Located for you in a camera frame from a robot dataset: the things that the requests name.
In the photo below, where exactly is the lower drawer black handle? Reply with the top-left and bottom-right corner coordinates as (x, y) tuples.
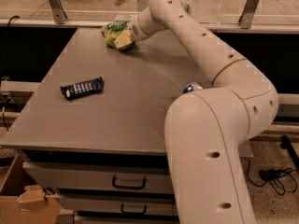
(121, 203), (148, 215)

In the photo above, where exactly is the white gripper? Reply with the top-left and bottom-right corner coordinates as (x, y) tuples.
(114, 7), (163, 49)

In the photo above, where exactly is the brown cardboard box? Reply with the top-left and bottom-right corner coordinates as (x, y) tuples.
(0, 155), (61, 224)

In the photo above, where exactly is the left metal rail bracket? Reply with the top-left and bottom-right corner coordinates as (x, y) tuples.
(49, 0), (67, 24)

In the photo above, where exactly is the right metal rail bracket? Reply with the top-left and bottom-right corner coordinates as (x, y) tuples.
(238, 0), (260, 29)

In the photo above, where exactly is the top drawer black handle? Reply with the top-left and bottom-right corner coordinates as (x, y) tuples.
(111, 176), (147, 190)

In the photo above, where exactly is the dark blue rxbar wrapper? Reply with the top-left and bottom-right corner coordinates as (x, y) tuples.
(60, 77), (104, 100)

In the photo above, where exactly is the drawer black handle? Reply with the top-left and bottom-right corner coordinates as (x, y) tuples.
(121, 203), (148, 215)
(111, 176), (147, 190)

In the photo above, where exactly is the metal rail bracket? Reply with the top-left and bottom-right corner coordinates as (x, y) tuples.
(238, 0), (260, 29)
(49, 0), (67, 24)

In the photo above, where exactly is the grey drawer cabinet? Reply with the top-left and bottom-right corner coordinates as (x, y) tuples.
(0, 27), (254, 224)

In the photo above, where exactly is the blue silver soda can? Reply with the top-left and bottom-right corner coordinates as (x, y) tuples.
(183, 82), (203, 93)

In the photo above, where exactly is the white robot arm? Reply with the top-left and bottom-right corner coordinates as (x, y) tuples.
(130, 0), (278, 224)

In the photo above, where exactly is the green rice chip bag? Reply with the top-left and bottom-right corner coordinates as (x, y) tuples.
(101, 21), (135, 50)

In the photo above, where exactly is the black power adapter with cable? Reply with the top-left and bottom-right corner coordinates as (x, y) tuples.
(246, 161), (298, 196)

